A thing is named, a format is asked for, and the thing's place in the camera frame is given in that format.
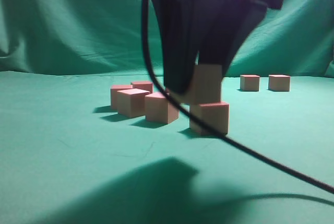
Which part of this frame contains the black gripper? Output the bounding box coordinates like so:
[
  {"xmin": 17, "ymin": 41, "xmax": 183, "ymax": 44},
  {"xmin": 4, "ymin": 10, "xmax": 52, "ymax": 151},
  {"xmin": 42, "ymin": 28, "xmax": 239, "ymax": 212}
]
[{"xmin": 152, "ymin": 0, "xmax": 284, "ymax": 94}]

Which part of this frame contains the pink cube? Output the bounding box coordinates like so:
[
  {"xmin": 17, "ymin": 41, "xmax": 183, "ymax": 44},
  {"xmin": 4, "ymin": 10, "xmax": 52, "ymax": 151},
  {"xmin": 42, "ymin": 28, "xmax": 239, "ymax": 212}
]
[{"xmin": 182, "ymin": 64, "xmax": 222, "ymax": 104}]

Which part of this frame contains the pink cube column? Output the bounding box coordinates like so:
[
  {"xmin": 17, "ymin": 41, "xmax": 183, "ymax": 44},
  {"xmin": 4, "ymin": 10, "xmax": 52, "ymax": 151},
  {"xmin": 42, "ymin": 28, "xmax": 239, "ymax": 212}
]
[
  {"xmin": 240, "ymin": 75, "xmax": 260, "ymax": 91},
  {"xmin": 145, "ymin": 92, "xmax": 180, "ymax": 124},
  {"xmin": 268, "ymin": 75, "xmax": 291, "ymax": 92},
  {"xmin": 131, "ymin": 81, "xmax": 153, "ymax": 93},
  {"xmin": 116, "ymin": 88, "xmax": 150, "ymax": 118},
  {"xmin": 189, "ymin": 101, "xmax": 230, "ymax": 135},
  {"xmin": 110, "ymin": 85, "xmax": 133, "ymax": 110}
]

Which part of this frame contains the green cloth backdrop and cover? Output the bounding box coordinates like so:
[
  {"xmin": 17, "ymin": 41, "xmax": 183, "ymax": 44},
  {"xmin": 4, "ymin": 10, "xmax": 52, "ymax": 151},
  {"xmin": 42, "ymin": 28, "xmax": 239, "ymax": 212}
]
[{"xmin": 1, "ymin": 0, "xmax": 333, "ymax": 223}]

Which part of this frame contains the black camera cable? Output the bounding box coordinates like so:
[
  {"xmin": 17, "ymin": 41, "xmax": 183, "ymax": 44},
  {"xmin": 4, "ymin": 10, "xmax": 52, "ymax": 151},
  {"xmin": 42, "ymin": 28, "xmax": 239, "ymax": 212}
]
[{"xmin": 140, "ymin": 0, "xmax": 334, "ymax": 193}]

